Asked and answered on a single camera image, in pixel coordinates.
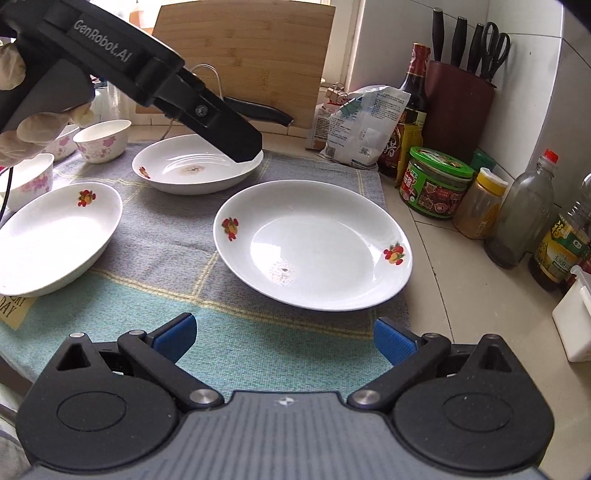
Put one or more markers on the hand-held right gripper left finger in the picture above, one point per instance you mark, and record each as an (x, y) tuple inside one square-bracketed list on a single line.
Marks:
[(178, 336)]

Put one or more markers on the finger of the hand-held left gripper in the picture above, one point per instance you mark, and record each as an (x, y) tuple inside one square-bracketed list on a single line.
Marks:
[(221, 124)]

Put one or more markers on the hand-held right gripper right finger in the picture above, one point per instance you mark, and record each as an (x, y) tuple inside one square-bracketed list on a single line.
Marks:
[(392, 344)]

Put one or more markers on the white floral bowl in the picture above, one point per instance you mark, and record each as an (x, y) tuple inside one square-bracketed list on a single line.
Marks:
[(99, 148), (64, 146)]

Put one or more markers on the wide white bowl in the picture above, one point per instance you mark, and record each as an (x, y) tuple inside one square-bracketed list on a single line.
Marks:
[(32, 184)]

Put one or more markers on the person's left hand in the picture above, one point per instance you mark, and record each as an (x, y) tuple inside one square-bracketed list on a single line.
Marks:
[(37, 134)]

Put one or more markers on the bamboo cutting board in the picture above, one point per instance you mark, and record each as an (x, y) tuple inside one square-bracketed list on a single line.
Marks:
[(258, 55)]

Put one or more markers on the plaid grey teal table mat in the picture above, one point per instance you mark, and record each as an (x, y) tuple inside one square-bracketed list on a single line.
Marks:
[(161, 258)]

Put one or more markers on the red white packet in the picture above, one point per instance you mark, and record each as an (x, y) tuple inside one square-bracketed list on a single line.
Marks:
[(321, 124)]

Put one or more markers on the white printed bag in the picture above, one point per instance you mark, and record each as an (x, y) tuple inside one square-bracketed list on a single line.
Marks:
[(364, 129)]

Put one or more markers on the yellow-lid spice jar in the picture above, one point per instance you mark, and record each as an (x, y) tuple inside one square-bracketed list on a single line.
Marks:
[(478, 212)]

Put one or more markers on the green-lid sauce jar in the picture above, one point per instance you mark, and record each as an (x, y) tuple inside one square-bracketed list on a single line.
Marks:
[(434, 189)]

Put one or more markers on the yellow cloth label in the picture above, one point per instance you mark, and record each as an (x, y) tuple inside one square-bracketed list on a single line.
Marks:
[(14, 311)]

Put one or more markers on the red-cap glass bottle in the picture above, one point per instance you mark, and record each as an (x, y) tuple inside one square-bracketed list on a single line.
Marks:
[(521, 217)]

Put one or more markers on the white plastic container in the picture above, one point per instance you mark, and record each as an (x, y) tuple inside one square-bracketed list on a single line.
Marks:
[(575, 318)]

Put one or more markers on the dark labelled sauce bottle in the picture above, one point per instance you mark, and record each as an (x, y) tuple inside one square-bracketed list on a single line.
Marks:
[(561, 249)]

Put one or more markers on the dark soy sauce bottle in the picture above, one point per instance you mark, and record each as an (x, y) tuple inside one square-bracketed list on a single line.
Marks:
[(415, 83)]

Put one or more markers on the small green-cap jar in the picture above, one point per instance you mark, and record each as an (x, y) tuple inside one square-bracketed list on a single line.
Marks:
[(482, 161)]

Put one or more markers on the dark red knife block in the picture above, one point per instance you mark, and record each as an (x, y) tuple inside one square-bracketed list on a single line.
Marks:
[(457, 110)]

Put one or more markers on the black kitchen scissors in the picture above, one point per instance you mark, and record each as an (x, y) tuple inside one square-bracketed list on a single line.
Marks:
[(489, 60)]

